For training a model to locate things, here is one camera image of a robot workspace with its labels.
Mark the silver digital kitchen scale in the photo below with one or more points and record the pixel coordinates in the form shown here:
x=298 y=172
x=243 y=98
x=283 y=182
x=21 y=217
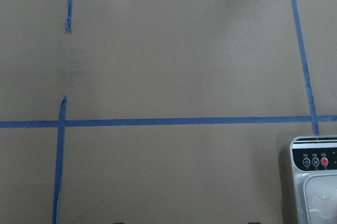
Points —
x=313 y=164

